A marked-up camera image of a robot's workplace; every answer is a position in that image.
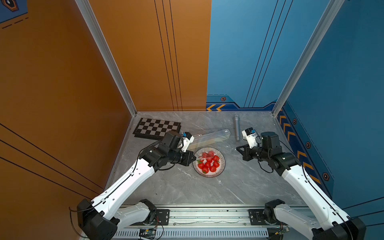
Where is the silver microphone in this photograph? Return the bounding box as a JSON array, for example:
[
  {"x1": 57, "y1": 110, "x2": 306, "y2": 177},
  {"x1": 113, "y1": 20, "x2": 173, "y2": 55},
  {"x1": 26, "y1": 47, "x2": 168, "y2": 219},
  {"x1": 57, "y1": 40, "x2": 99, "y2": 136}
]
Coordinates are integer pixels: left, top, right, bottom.
[{"x1": 234, "y1": 115, "x2": 241, "y2": 142}]

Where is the right aluminium frame post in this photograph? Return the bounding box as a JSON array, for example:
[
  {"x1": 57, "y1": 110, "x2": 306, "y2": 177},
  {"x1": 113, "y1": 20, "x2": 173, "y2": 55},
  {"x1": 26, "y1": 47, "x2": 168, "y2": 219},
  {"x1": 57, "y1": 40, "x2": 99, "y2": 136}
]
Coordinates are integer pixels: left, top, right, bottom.
[{"x1": 272, "y1": 0, "x2": 345, "y2": 117}]

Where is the left green circuit board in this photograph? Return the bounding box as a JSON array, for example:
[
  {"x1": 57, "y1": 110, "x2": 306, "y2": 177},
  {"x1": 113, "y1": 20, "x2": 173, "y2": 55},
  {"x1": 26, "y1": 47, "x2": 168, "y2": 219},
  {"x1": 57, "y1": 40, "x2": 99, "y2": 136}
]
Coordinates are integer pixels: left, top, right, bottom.
[{"x1": 138, "y1": 228, "x2": 157, "y2": 240}]

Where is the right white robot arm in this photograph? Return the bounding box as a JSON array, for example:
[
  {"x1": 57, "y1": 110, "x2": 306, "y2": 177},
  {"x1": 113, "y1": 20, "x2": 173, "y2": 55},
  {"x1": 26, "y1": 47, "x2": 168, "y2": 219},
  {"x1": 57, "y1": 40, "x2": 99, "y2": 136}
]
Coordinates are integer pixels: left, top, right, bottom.
[{"x1": 236, "y1": 128, "x2": 367, "y2": 240}]

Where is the black white chessboard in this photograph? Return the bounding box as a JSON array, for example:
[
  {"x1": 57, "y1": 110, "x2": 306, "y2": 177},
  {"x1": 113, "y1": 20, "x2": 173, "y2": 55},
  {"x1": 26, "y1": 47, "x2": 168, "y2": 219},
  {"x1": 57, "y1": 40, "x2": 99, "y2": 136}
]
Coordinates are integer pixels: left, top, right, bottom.
[{"x1": 133, "y1": 118, "x2": 181, "y2": 140}]

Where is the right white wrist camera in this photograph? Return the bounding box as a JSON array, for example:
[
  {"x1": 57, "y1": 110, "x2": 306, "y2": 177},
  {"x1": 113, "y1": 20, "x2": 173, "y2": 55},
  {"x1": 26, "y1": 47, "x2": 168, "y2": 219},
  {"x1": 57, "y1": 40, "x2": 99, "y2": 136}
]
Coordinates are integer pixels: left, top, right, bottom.
[{"x1": 242, "y1": 128, "x2": 259, "y2": 149}]

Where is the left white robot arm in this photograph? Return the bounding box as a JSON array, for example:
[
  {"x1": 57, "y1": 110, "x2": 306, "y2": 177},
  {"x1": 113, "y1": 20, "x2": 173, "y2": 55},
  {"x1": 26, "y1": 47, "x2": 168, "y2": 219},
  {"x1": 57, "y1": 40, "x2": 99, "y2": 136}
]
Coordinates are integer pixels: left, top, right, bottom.
[{"x1": 70, "y1": 131, "x2": 196, "y2": 240}]

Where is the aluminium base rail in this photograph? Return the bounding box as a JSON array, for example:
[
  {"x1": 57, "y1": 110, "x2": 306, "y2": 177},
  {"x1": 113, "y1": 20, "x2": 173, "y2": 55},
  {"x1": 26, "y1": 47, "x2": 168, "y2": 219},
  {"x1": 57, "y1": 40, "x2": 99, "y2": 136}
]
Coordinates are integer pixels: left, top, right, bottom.
[{"x1": 110, "y1": 204, "x2": 316, "y2": 240}]

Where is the right green circuit board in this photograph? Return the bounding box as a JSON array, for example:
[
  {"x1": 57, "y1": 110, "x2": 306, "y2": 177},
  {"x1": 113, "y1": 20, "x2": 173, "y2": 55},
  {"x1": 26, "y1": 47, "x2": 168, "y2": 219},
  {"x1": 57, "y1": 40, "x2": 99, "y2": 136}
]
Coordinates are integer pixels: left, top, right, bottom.
[{"x1": 268, "y1": 227, "x2": 290, "y2": 240}]

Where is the cream plastic wrap dispenser box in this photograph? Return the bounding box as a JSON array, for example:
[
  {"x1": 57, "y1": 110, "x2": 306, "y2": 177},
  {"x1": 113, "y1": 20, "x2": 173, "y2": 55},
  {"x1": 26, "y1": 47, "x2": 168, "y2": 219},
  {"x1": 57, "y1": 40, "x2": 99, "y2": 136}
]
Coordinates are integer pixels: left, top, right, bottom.
[{"x1": 187, "y1": 129, "x2": 231, "y2": 151}]

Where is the green circuit board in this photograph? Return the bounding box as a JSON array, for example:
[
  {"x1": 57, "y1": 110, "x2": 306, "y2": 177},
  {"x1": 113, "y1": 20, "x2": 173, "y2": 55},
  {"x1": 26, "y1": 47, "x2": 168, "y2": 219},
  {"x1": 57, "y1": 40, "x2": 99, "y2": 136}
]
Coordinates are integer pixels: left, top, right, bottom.
[
  {"x1": 138, "y1": 228, "x2": 157, "y2": 240},
  {"x1": 268, "y1": 227, "x2": 290, "y2": 240}
]

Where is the patterned plate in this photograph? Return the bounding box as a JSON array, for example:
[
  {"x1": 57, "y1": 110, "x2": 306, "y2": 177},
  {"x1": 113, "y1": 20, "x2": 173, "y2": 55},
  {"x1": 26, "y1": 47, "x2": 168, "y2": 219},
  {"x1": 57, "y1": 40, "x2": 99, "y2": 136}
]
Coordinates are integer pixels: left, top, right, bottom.
[{"x1": 193, "y1": 147, "x2": 226, "y2": 178}]

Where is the aluminium frame post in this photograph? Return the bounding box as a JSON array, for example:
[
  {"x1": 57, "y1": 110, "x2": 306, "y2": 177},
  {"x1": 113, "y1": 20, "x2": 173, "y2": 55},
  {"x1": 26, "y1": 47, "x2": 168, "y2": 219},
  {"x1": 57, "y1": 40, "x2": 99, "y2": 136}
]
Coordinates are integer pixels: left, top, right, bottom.
[
  {"x1": 272, "y1": 0, "x2": 345, "y2": 117},
  {"x1": 75, "y1": 0, "x2": 137, "y2": 117}
]

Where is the red strawberries pile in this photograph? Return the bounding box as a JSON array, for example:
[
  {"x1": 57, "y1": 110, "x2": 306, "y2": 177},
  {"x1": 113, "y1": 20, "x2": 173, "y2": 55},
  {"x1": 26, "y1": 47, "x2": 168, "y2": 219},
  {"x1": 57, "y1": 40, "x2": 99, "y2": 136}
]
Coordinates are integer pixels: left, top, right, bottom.
[{"x1": 195, "y1": 150, "x2": 224, "y2": 176}]

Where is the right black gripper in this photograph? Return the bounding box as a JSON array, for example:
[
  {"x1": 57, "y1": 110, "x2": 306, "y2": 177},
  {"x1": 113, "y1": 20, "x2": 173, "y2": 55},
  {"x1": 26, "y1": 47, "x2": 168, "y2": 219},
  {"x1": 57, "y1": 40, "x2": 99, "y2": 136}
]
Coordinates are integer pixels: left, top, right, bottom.
[{"x1": 235, "y1": 143, "x2": 271, "y2": 163}]

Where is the left aluminium frame post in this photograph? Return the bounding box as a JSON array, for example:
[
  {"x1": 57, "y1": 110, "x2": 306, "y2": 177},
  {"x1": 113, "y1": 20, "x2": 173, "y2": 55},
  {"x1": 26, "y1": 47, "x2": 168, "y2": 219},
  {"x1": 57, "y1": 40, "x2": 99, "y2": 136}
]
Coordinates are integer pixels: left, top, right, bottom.
[{"x1": 75, "y1": 0, "x2": 137, "y2": 117}]

